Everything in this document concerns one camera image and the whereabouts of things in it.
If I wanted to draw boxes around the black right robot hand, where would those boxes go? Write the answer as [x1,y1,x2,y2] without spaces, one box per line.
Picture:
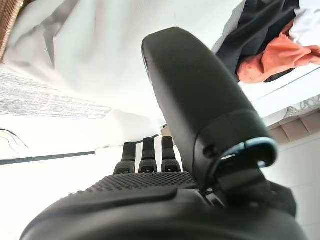
[19,26,308,240]

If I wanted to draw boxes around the orange garment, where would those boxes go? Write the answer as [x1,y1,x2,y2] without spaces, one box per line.
[236,32,320,85]

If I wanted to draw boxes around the black garment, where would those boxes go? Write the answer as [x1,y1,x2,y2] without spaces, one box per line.
[214,0,301,83]

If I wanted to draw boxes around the beige covered bed mattress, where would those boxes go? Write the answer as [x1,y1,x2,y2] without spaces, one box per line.
[2,0,320,153]

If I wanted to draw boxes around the woven wicker basket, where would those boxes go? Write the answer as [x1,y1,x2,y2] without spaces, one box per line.
[0,0,25,63]

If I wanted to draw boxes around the white duvet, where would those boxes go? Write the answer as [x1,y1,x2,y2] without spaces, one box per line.
[239,62,320,118]

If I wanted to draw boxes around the patterned grey pillow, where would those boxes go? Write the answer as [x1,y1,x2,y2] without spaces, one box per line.
[284,96,320,118]

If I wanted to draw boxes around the dark window frame strip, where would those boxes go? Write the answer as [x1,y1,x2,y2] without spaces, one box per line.
[0,149,97,166]

